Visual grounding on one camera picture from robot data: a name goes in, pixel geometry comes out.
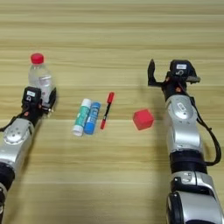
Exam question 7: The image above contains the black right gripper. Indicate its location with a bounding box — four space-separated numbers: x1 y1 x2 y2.
147 59 202 103

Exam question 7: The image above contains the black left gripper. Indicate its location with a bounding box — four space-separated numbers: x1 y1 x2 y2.
19 87 57 127

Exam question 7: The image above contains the clear bottle with red cap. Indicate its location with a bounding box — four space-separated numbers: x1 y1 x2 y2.
28 52 56 109

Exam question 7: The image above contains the green glue stick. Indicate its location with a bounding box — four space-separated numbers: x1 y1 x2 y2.
72 98 92 137

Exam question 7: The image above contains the blue glue stick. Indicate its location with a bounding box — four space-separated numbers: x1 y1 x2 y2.
83 101 102 136

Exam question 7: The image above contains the red cube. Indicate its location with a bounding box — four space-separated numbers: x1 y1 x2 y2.
132 108 155 131

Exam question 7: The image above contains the red and black marker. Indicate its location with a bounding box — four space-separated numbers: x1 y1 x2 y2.
100 92 116 130

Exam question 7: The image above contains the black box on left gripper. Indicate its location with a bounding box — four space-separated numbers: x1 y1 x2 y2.
21 86 42 107

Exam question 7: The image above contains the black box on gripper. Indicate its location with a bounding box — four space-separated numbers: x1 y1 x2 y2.
169 59 197 79
21 86 42 107

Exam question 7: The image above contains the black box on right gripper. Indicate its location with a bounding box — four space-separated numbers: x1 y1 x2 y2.
169 59 197 79

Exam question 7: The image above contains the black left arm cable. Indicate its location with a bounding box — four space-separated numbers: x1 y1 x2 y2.
0 112 29 132

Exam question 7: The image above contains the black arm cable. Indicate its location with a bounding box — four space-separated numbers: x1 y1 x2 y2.
189 95 222 167
0 112 29 132

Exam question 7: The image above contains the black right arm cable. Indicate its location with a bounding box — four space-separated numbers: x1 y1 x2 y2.
189 95 222 167

